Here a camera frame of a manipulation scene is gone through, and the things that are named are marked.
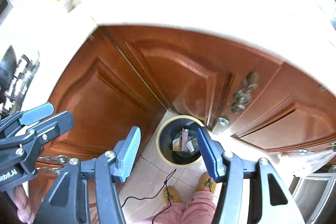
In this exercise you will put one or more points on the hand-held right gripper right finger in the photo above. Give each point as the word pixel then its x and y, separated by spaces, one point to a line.
pixel 208 153

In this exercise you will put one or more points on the white hanging cloth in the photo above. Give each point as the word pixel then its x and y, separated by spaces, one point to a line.
pixel 307 161

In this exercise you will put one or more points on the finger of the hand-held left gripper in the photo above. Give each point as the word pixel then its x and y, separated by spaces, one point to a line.
pixel 52 124
pixel 36 111

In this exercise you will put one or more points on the silver appliance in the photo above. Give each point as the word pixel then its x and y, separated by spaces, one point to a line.
pixel 315 193

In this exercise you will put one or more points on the person's pink pants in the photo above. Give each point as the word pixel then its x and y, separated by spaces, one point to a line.
pixel 197 209

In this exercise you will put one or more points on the black trash bin cream rim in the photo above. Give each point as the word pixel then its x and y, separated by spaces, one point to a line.
pixel 168 151

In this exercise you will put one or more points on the yellow embroidered slipper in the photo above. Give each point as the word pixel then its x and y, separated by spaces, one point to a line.
pixel 204 182
pixel 172 195

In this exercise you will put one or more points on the clear round door bumper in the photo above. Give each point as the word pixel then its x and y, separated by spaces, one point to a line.
pixel 303 150
pixel 223 121

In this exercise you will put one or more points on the person's left hand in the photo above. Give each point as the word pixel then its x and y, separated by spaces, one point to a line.
pixel 23 204

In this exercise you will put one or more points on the black gas stove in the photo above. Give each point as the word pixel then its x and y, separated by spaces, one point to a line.
pixel 22 82

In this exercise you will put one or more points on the yellow packet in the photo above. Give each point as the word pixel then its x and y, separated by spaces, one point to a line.
pixel 176 145

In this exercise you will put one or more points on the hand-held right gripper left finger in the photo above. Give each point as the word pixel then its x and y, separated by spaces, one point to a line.
pixel 128 153

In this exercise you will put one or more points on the wooden cabinet door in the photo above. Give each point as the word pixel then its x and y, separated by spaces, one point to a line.
pixel 92 87
pixel 288 119
pixel 183 64

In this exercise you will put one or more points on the white and pink box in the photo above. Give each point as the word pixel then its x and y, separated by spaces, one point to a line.
pixel 185 136

